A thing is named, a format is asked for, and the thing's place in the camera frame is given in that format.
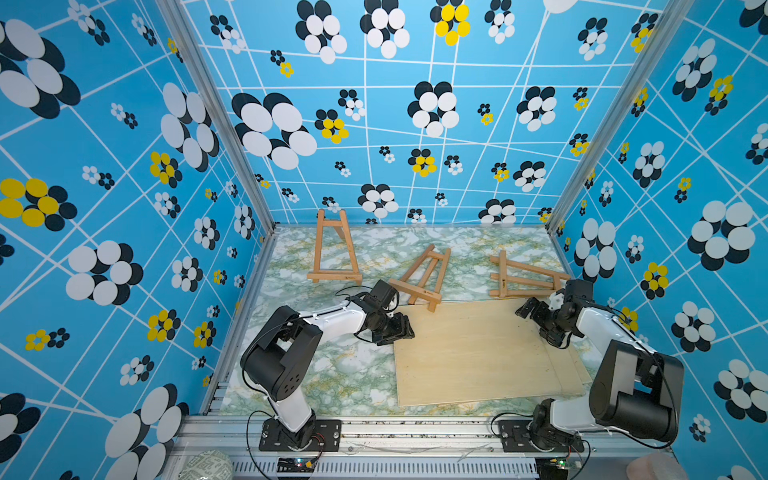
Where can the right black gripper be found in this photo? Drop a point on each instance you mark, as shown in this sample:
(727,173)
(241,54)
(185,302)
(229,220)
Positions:
(539,308)

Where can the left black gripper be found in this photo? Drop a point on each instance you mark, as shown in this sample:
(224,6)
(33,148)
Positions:
(404,329)

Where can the plywood board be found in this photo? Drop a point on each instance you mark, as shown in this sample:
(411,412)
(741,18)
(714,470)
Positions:
(470,352)
(570,371)

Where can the wooden easel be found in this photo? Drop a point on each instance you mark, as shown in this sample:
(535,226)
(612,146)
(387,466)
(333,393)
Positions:
(424,279)
(517,280)
(334,262)

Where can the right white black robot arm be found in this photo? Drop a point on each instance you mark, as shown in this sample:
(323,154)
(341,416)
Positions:
(637,391)

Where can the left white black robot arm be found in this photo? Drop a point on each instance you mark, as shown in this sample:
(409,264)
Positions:
(277,360)

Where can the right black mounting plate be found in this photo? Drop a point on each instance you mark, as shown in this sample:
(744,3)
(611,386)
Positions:
(518,436)

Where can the black mounting plate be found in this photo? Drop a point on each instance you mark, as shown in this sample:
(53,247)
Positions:
(327,435)
(518,436)

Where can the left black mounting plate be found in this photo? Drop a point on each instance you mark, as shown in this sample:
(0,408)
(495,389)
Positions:
(327,435)

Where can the pink round object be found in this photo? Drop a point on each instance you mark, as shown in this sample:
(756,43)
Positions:
(655,466)

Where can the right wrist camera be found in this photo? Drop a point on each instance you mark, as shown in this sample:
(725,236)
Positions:
(556,301)

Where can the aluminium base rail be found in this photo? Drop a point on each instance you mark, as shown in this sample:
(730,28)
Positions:
(400,448)

